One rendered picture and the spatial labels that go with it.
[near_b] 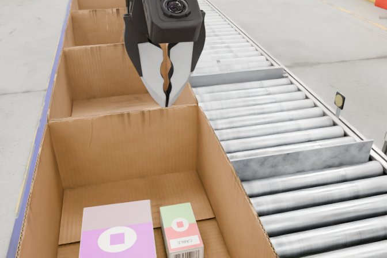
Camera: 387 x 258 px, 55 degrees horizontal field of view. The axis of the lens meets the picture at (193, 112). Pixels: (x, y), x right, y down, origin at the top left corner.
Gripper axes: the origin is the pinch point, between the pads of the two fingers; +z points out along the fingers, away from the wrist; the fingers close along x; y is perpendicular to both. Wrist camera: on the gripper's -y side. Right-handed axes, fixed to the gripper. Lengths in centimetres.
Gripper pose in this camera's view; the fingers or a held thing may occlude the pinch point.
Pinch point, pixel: (167, 100)
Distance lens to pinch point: 45.1
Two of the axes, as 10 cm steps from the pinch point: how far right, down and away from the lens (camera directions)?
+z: -0.1, 8.6, 5.1
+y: -2.5, -5.0, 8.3
